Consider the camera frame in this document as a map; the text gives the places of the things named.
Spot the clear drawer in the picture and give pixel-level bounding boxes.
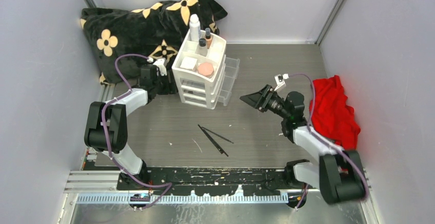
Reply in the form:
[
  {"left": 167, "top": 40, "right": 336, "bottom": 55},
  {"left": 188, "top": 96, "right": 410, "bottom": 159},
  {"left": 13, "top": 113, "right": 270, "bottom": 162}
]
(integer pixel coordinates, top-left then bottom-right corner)
[{"left": 217, "top": 56, "right": 240, "bottom": 106}]

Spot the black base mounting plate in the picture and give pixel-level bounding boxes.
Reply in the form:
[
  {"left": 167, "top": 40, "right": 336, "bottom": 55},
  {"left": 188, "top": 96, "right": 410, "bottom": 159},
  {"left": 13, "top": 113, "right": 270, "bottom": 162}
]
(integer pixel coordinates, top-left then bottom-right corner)
[{"left": 116, "top": 167, "right": 319, "bottom": 198}]

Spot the black cap clear bottle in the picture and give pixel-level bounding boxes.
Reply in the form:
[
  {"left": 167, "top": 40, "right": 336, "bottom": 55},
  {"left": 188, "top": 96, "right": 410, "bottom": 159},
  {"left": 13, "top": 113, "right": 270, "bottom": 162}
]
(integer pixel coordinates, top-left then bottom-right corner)
[{"left": 197, "top": 38, "right": 208, "bottom": 56}]

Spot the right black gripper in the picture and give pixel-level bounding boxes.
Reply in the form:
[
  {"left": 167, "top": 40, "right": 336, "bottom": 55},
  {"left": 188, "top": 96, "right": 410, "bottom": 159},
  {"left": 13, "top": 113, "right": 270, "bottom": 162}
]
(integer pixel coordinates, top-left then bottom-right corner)
[{"left": 240, "top": 84, "right": 290, "bottom": 119}]

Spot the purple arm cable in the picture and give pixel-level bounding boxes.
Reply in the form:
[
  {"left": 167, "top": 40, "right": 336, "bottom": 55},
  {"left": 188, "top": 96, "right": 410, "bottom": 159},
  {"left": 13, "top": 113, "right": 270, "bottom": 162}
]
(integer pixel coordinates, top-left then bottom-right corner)
[
  {"left": 101, "top": 54, "right": 174, "bottom": 211},
  {"left": 287, "top": 73, "right": 370, "bottom": 210}
]

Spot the red cloth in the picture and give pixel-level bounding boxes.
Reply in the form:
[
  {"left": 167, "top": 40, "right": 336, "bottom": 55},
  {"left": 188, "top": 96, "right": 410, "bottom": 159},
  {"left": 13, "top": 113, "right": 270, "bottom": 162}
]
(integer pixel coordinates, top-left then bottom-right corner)
[{"left": 309, "top": 75, "right": 361, "bottom": 150}]

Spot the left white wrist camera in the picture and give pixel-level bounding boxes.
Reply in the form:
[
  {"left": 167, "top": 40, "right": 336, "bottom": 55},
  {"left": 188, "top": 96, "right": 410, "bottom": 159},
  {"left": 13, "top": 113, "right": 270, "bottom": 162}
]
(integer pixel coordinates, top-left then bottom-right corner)
[{"left": 153, "top": 58, "right": 168, "bottom": 76}]

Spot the white plastic drawer organizer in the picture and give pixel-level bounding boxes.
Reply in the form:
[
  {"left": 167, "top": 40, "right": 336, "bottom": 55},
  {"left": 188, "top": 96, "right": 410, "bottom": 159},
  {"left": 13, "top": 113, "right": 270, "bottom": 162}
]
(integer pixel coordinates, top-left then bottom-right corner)
[{"left": 172, "top": 31, "right": 227, "bottom": 109}]

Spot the small cream box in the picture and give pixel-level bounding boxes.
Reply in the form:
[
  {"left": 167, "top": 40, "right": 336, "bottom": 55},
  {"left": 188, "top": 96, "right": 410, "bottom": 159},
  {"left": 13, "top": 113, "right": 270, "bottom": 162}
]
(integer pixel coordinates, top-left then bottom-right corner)
[{"left": 180, "top": 56, "right": 198, "bottom": 72}]

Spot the white spray bottle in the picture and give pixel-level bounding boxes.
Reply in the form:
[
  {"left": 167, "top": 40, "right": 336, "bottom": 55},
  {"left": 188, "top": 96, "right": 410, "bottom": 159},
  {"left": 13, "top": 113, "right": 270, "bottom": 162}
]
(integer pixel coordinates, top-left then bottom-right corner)
[{"left": 189, "top": 14, "right": 201, "bottom": 42}]

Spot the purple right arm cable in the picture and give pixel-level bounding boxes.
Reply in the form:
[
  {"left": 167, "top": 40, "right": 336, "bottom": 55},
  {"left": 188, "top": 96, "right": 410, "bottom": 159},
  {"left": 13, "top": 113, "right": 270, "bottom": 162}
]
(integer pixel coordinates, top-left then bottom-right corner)
[{"left": 287, "top": 73, "right": 370, "bottom": 210}]

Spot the beige foundation bottle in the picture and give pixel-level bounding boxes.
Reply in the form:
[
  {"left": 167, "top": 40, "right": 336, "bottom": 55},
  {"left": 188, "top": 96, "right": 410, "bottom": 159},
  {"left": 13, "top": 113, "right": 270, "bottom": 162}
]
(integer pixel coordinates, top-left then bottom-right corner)
[{"left": 205, "top": 28, "right": 212, "bottom": 49}]

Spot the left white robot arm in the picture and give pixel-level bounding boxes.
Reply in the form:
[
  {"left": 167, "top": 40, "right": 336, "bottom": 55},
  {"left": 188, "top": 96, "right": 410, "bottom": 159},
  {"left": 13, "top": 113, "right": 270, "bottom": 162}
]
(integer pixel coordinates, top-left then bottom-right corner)
[{"left": 84, "top": 62, "right": 167, "bottom": 190}]

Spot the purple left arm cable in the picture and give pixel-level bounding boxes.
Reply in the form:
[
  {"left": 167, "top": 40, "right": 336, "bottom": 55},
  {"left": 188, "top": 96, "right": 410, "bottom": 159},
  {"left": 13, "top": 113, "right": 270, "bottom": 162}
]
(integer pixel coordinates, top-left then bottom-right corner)
[{"left": 101, "top": 54, "right": 174, "bottom": 211}]

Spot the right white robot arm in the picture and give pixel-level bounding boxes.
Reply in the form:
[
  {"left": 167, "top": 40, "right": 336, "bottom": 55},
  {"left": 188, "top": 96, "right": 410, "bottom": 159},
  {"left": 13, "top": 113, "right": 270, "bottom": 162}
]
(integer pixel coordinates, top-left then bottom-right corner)
[{"left": 240, "top": 85, "right": 369, "bottom": 205}]

